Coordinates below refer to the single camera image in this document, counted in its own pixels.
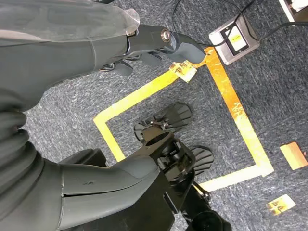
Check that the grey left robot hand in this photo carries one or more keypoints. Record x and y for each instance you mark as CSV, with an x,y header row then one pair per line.
x,y
60,41

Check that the ribbed grey left arm sleeve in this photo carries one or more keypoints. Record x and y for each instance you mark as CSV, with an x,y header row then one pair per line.
x,y
16,150

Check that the worn yellow tape patch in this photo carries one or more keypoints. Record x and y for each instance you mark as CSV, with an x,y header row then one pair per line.
x,y
280,204
183,70

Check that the black ribbed robot foot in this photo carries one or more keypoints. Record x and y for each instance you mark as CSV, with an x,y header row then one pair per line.
x,y
177,116
204,159

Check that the black robot leg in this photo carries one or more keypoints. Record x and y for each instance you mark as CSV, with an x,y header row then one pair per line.
x,y
177,161

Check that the silver floor socket box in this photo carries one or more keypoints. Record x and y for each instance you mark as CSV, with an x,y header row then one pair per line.
x,y
250,38

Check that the white framed floor panel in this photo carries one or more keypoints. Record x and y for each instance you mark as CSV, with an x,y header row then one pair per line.
x,y
294,8

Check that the plain yellow tape patch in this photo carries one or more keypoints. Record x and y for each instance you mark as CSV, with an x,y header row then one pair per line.
x,y
294,155

